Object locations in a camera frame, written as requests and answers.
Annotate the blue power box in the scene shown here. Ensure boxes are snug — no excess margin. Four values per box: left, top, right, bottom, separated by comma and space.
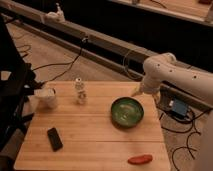
169, 99, 188, 118

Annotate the red pepper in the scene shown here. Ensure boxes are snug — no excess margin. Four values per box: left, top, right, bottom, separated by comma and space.
128, 154, 153, 165

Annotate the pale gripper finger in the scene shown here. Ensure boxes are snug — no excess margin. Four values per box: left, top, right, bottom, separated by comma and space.
131, 87, 142, 97

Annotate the white clamp on rail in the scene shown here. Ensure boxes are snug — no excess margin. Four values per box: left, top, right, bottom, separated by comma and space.
46, 3, 65, 22

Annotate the black phone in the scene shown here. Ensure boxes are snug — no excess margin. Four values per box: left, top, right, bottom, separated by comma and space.
47, 128, 63, 151

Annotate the white cup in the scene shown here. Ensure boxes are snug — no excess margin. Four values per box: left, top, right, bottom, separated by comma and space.
34, 88, 57, 109

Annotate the grey metal rail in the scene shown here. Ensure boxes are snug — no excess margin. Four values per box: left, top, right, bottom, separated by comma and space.
0, 0, 207, 104

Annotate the green bowl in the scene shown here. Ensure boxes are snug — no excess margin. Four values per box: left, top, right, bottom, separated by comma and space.
111, 97, 144, 128

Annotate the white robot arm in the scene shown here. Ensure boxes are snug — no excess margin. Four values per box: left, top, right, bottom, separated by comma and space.
132, 53, 213, 171

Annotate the clear plastic bottle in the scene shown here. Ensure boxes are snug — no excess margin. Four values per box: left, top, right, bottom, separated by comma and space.
75, 78, 86, 105

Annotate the black floor cable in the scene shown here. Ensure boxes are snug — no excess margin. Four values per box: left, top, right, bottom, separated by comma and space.
32, 36, 88, 83

